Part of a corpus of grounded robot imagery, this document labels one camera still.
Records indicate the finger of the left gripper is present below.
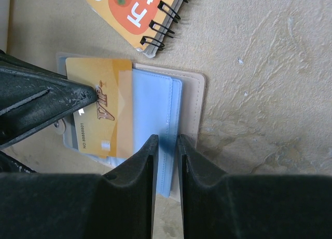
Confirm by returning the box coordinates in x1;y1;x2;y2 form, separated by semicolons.
1;51;98;149

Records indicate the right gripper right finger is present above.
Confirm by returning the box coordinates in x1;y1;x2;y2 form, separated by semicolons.
177;135;331;238

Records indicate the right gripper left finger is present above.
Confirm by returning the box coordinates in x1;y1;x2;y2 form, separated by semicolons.
1;135;159;238

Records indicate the white oblong plastic tray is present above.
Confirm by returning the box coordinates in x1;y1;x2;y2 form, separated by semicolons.
0;0;10;52

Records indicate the orange spiral notebook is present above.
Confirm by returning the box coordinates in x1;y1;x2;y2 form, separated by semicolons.
86;0;189;58

